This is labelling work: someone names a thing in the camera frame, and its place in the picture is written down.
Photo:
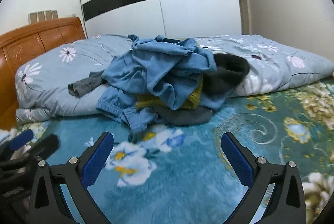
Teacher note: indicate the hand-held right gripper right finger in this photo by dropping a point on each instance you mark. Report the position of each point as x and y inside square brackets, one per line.
[237, 161]

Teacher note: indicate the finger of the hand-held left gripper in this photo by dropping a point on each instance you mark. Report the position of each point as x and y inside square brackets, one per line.
[21, 139]
[47, 145]

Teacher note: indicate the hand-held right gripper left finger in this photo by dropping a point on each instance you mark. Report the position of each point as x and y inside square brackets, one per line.
[96, 161]

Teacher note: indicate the blue sweater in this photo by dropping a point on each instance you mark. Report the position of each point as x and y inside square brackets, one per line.
[156, 75]

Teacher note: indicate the teal floral blanket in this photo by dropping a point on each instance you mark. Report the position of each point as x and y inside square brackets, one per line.
[182, 187]

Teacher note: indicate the grey-blue floral quilt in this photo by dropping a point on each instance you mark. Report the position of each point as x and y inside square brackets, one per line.
[52, 78]

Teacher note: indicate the small grey garment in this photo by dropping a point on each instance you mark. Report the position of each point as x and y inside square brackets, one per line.
[83, 85]

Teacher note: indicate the dark grey garment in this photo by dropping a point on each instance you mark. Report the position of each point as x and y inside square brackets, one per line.
[182, 115]

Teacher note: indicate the olive yellow sweater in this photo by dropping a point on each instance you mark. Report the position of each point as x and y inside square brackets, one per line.
[194, 97]

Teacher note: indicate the black garment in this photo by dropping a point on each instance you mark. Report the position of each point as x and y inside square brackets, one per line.
[224, 75]

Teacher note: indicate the wooden headboard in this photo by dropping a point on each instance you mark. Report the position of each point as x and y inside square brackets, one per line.
[39, 39]

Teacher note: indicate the wall switch panel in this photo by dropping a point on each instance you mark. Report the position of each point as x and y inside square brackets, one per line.
[41, 16]

